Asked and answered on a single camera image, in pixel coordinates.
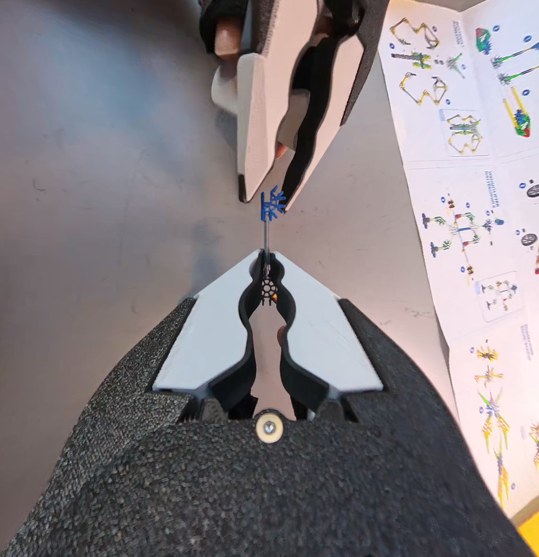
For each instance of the person's left hand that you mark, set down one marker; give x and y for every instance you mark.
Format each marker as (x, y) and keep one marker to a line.
(228, 39)

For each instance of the grey desk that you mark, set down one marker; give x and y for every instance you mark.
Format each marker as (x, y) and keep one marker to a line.
(99, 174)

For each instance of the grey toy rod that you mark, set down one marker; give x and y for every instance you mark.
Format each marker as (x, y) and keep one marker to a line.
(266, 237)

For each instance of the blue toy connector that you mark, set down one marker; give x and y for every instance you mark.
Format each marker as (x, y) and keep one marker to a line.
(273, 204)

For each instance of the yellow parts bin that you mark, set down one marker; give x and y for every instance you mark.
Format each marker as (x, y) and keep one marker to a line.
(534, 535)

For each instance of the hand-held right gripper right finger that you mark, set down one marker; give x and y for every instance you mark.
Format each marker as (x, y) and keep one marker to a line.
(334, 343)

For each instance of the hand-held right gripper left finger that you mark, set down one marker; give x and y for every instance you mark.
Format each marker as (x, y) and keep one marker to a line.
(204, 343)

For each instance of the white instruction sheet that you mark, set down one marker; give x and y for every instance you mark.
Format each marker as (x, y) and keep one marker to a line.
(469, 217)

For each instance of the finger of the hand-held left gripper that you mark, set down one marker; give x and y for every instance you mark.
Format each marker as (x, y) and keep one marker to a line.
(260, 108)
(339, 87)

